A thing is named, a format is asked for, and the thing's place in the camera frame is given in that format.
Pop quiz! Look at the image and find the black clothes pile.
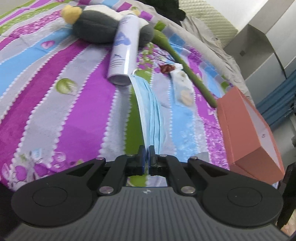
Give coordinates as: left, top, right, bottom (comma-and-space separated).
140, 0, 186, 26

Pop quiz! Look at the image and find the blue face mask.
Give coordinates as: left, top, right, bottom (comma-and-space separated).
129, 74, 166, 154

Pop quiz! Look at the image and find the white spray can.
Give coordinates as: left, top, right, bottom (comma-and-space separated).
107, 14, 139, 86

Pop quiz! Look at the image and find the grey white penguin plush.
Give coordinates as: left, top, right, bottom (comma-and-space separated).
61, 4, 155, 47

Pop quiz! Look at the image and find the cream quilted headboard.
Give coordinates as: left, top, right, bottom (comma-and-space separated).
179, 0, 238, 47

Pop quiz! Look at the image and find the grey wardrobe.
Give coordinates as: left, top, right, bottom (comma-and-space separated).
225, 1, 295, 104

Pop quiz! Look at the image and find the dark red candy wrapper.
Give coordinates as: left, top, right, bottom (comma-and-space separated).
159, 64, 175, 74

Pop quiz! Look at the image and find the pink cardboard box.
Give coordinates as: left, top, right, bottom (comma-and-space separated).
217, 87, 285, 184

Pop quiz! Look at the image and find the green massage stick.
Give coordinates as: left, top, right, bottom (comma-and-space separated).
152, 29, 217, 108

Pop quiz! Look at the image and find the grey duvet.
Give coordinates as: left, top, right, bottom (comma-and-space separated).
131, 1, 254, 103

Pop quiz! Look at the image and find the white tissue piece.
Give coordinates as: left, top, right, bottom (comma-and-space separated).
170, 63, 194, 106

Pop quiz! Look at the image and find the colourful striped bed sheet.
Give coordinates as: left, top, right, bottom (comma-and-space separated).
1, 1, 234, 191

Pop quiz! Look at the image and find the blue curtain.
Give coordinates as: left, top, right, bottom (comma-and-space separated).
256, 71, 295, 130

